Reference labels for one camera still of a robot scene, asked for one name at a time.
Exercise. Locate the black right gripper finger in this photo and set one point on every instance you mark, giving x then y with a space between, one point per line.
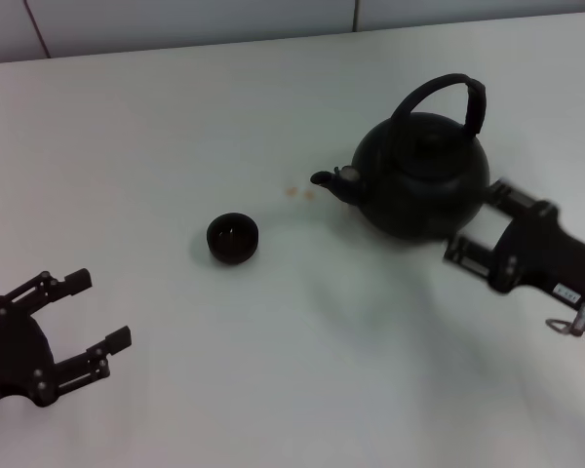
470 253
514 197

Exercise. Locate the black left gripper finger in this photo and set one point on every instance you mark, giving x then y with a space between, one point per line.
97 356
58 287

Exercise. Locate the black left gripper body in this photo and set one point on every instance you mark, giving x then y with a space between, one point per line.
14 351

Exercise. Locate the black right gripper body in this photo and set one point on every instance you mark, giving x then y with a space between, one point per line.
541 253

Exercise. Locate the black round teapot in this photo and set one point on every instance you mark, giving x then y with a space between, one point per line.
419 195

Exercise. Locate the small black teacup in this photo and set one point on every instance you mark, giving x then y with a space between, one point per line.
233 244

